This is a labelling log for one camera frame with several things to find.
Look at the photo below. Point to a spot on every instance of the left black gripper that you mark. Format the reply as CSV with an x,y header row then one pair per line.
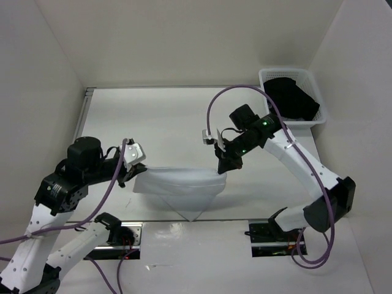
x,y
134,171

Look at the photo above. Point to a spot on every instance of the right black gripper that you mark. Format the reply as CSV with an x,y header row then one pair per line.
x,y
223,165

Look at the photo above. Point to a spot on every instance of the white skirt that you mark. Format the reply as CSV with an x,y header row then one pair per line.
x,y
188,191

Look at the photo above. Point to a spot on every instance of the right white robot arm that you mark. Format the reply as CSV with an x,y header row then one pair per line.
x,y
332,195

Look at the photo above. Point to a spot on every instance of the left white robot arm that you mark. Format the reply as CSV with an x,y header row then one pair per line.
x,y
50,247

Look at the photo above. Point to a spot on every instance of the black skirt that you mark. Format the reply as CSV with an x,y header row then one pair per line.
x,y
291,101

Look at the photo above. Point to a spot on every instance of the white plastic basket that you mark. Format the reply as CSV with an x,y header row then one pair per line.
x,y
306,81

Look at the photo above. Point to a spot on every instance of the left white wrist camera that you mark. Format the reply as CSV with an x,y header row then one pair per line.
x,y
133,155

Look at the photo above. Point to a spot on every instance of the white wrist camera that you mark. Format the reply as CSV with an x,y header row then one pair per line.
x,y
211,139
133,155

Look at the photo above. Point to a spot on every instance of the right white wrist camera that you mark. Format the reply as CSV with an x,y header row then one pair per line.
x,y
211,139

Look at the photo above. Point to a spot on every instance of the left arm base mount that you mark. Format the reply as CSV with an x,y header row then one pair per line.
x,y
126,239

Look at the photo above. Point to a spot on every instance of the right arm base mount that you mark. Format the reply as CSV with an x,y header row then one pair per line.
x,y
265,244

